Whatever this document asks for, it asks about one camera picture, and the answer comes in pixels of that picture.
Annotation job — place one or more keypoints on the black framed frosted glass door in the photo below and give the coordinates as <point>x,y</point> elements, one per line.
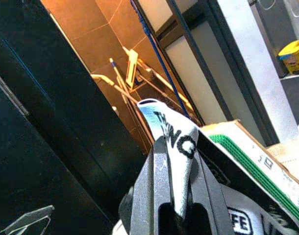
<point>201,80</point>

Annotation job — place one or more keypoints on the white squeegee head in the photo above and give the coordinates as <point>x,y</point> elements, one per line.
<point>132,68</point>

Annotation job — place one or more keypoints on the white black lettered sock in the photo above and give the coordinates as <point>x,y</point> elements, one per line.
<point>240,222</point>
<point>179,171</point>

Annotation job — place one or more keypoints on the black cabinet panel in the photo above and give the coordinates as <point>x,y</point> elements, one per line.
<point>41,122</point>

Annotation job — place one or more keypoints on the white blue tipped pole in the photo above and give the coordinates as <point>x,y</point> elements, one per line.
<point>115,69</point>

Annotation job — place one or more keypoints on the yellow plastic container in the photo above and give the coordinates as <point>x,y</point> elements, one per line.
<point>292,52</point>

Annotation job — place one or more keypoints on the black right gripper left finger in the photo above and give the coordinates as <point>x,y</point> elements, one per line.
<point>149,186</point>

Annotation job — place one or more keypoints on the cardboard box green stripe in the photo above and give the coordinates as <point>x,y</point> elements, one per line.
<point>250,151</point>

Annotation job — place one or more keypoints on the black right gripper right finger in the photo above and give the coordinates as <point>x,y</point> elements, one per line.
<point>206,195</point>

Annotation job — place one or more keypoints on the blue mop pole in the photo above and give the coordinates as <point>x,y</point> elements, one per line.
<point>161,63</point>

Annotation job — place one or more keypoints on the cream mop with pole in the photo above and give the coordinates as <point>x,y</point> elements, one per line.
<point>103,79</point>

